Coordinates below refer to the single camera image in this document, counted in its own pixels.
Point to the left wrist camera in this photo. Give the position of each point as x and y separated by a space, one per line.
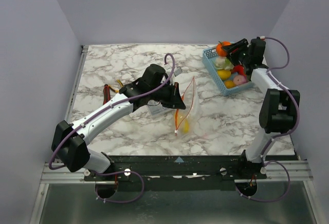
177 70

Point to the red toy bell pepper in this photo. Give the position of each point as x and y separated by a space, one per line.
239 69

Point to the yellow toy corn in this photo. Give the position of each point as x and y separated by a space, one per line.
183 124

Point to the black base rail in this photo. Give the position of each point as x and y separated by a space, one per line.
178 173

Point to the yellow toy lemon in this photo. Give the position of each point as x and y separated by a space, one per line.
224 74

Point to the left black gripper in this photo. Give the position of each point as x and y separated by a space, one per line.
175 100

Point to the pink toy onion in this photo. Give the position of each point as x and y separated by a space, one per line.
239 80

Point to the yellow toy orange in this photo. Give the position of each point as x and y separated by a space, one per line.
229 84

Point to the blue plastic basket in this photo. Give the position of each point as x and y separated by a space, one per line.
209 57

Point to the clear zip top bag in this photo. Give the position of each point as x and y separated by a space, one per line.
192 111

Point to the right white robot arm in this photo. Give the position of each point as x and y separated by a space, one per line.
279 115

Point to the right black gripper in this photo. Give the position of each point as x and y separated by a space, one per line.
241 50

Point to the orange toy pumpkin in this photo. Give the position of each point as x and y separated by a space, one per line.
219 48

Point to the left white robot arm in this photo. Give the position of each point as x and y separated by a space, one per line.
71 140

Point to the red black utility knife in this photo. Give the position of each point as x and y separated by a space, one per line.
106 94

